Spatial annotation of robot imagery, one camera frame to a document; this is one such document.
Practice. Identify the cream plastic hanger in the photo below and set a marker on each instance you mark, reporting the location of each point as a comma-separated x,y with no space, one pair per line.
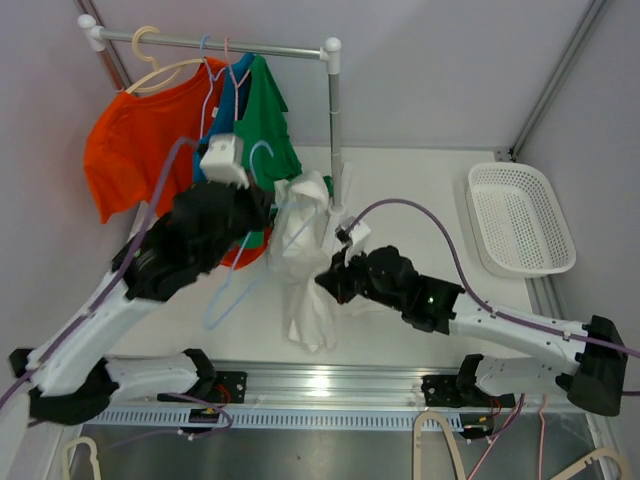
159,77

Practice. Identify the white t shirt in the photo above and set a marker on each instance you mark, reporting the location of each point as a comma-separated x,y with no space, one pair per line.
295,255

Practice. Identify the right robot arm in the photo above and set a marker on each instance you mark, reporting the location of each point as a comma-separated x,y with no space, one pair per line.
585,361

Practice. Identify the cream hanger bottom right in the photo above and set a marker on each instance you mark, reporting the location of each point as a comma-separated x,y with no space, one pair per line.
597,455

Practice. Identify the blue t shirt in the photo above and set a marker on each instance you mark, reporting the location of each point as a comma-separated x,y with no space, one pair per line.
215,128

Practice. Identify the cream hanger bottom left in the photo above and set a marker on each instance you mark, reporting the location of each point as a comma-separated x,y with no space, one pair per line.
83,448

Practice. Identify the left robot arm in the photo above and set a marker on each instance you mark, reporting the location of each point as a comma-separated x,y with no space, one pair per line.
72,378

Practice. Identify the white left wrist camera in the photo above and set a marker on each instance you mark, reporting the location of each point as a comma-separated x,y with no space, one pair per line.
222,161

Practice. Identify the pink wire hanger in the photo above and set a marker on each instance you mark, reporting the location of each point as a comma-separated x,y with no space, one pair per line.
236,89

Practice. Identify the white clothes rack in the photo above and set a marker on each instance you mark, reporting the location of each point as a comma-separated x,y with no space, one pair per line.
329,54

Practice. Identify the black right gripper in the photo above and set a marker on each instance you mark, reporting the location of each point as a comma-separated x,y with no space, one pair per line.
335,280

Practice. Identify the light blue wire hanger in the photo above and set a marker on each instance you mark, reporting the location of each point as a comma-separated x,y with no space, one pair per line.
240,280

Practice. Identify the orange t shirt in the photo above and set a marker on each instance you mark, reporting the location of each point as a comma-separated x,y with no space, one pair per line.
126,149

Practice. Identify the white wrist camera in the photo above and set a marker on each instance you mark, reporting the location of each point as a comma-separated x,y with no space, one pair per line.
222,161
353,234

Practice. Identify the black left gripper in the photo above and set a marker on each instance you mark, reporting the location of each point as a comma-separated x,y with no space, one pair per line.
258,203

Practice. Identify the green t shirt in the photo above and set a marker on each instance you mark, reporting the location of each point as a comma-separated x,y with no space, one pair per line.
261,123

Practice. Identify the white perforated basket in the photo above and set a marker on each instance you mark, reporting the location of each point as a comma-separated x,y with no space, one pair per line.
519,228

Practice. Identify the pink wire hanger below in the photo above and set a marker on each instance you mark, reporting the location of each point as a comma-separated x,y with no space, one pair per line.
510,419

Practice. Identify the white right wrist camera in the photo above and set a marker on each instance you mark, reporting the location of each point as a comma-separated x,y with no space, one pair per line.
353,234

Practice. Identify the aluminium mounting rail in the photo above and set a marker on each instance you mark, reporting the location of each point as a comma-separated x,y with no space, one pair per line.
306,397

